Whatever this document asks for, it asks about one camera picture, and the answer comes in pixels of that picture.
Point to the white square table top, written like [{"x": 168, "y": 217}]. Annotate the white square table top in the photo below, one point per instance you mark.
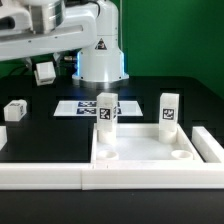
[{"x": 140, "y": 142}]

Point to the white U-shaped obstacle fence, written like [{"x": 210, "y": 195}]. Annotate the white U-shaped obstacle fence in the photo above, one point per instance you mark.
[{"x": 122, "y": 175}]

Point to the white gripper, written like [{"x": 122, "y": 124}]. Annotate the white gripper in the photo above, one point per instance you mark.
[{"x": 36, "y": 27}]

